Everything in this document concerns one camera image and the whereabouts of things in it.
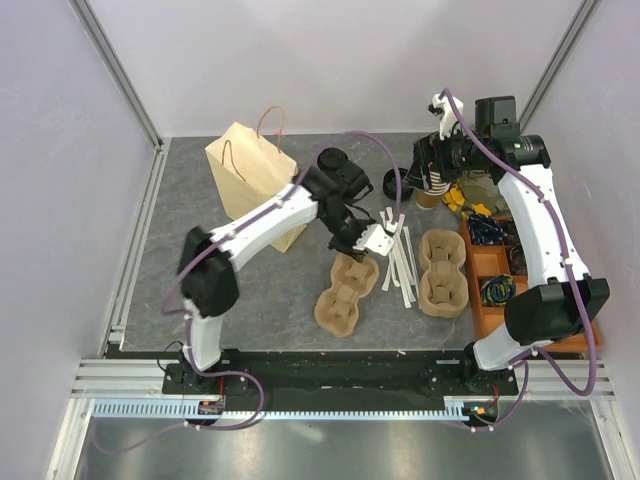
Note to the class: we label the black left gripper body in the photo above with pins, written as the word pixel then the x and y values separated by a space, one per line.
pixel 346 230

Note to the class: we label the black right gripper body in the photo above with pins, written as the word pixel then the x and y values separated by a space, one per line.
pixel 451 154

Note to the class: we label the black plastic cup lid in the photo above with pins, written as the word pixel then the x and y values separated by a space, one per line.
pixel 331 159

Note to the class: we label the cardboard cup carrier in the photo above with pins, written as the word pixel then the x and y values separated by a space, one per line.
pixel 336 310
pixel 443 288

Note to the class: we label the brown paper takeout bag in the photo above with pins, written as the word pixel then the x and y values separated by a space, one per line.
pixel 248 169

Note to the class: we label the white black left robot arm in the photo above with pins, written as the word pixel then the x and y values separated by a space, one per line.
pixel 210 260

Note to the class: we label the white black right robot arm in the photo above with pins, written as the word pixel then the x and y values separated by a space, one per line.
pixel 520 167

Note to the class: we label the camouflage fabric cloth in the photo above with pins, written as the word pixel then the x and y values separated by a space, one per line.
pixel 474 193

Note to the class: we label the white wrapped straw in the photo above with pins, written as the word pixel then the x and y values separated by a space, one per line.
pixel 396 276
pixel 412 270
pixel 387 217
pixel 398 271

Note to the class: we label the stack of paper cups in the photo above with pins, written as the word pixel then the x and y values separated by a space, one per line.
pixel 434 192

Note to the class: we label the stack of black lids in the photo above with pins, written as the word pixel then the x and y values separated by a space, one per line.
pixel 389 185

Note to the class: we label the orange compartment tray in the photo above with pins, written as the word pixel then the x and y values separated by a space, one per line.
pixel 549 307

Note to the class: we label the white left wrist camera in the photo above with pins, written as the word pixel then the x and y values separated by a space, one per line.
pixel 377 239

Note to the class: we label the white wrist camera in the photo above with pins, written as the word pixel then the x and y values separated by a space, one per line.
pixel 441 107
pixel 377 239

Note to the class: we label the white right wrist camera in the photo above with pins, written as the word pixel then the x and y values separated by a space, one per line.
pixel 441 107

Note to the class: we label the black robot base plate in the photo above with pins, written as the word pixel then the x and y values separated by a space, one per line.
pixel 435 372

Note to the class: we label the white slotted cable duct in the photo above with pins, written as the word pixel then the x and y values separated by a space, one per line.
pixel 197 410

